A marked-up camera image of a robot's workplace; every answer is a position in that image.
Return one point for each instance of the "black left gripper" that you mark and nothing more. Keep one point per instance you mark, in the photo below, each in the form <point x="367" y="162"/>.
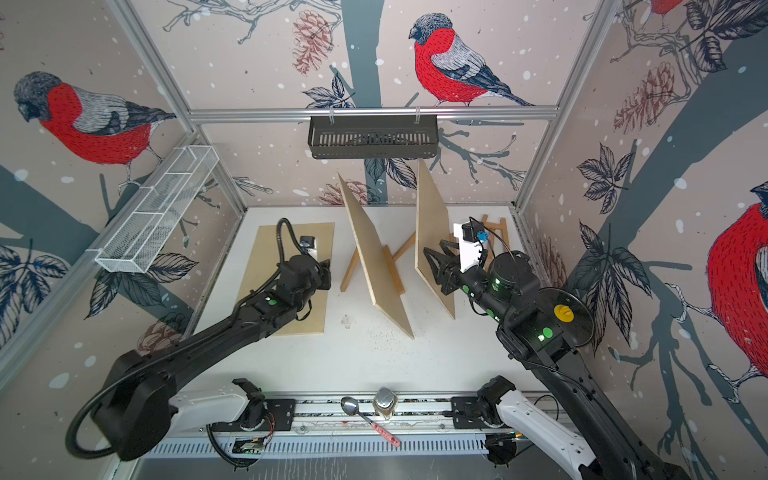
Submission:
<point x="325" y="274"/>

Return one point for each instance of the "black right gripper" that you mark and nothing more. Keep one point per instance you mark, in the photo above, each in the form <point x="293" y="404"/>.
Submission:
<point x="449" y="272"/>

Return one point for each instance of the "wooden easel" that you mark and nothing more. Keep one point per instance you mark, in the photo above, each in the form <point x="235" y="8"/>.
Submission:
<point x="498" y="229"/>
<point x="382" y="262"/>

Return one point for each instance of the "plywood board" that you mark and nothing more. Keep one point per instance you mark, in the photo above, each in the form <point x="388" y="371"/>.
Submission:
<point x="432" y="226"/>
<point x="381" y="285"/>
<point x="275" y="288"/>

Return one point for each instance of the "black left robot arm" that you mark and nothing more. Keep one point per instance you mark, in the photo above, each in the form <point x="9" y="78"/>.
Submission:
<point x="133" y="412"/>

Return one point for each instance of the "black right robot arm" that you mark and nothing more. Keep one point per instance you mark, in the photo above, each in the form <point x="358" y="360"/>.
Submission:
<point x="543" y="329"/>

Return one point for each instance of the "black hanging basket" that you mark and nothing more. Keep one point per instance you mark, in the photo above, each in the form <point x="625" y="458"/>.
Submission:
<point x="373" y="137"/>

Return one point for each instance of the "yellow pot black lid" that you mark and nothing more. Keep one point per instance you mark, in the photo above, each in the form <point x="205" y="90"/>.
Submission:
<point x="570" y="314"/>

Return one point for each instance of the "small metal cup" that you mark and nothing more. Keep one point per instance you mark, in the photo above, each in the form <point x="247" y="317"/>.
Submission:
<point x="385" y="402"/>

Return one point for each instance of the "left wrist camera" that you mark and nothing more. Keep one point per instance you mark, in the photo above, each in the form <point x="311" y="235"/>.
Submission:
<point x="307" y="242"/>

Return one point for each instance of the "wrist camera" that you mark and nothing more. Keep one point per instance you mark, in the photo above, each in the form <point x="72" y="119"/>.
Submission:
<point x="471" y="237"/>
<point x="307" y="242"/>

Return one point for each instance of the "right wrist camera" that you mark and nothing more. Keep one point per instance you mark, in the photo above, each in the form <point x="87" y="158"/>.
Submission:
<point x="471" y="237"/>

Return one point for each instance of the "metal spoon red handle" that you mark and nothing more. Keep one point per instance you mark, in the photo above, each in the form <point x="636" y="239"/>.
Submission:
<point x="350" y="406"/>

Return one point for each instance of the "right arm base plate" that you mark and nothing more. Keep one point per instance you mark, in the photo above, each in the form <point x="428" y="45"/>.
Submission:
<point x="466" y="414"/>

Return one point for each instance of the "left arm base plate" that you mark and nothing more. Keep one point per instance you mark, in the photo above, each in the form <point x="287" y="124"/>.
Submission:
<point x="261" y="416"/>

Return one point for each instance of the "white wire mesh basket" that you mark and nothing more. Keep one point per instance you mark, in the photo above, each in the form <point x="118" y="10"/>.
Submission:
<point x="140" y="238"/>

